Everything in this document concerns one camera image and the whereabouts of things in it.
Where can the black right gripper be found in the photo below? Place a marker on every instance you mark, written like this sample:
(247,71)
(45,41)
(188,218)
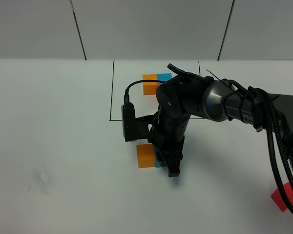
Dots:
(167,134)

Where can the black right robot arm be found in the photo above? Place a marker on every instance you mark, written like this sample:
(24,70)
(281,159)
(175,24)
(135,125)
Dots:
(187,95)

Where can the orange template block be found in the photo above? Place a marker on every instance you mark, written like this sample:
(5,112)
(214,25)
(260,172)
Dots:
(149,88)

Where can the blue template block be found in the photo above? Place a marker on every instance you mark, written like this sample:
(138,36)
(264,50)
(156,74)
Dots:
(164,77)

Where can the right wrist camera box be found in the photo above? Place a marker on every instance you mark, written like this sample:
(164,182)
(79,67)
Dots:
(135,128)

